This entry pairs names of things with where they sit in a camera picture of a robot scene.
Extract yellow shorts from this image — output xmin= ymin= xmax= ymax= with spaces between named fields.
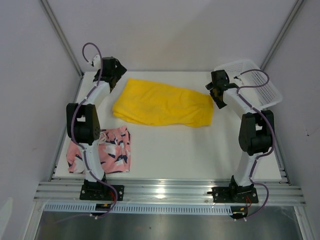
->
xmin=112 ymin=78 xmax=214 ymax=128

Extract pink whale print shorts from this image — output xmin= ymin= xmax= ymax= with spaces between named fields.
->
xmin=66 ymin=125 xmax=132 ymax=174

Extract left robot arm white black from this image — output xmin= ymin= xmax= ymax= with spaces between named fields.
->
xmin=66 ymin=56 xmax=127 ymax=200

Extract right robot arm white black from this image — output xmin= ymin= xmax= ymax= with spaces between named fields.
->
xmin=205 ymin=69 xmax=275 ymax=202

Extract white perforated plastic basket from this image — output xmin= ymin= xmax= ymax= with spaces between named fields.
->
xmin=214 ymin=59 xmax=283 ymax=110

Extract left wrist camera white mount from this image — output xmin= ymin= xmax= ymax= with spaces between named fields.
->
xmin=87 ymin=54 xmax=101 ymax=69

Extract left aluminium corner post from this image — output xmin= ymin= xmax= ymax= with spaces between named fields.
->
xmin=38 ymin=0 xmax=84 ymax=77

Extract aluminium corner post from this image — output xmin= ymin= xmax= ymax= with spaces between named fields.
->
xmin=38 ymin=0 xmax=84 ymax=77
xmin=260 ymin=0 xmax=307 ymax=70

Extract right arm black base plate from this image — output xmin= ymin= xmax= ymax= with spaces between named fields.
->
xmin=207 ymin=185 xmax=259 ymax=204

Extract right aluminium corner post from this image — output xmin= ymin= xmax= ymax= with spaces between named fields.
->
xmin=260 ymin=0 xmax=307 ymax=70

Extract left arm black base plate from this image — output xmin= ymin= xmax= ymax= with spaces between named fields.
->
xmin=79 ymin=184 xmax=125 ymax=201

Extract aluminium mounting rail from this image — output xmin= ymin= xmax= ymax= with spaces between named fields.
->
xmin=33 ymin=178 xmax=306 ymax=207

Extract white slotted cable duct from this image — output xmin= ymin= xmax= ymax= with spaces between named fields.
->
xmin=44 ymin=202 xmax=233 ymax=216

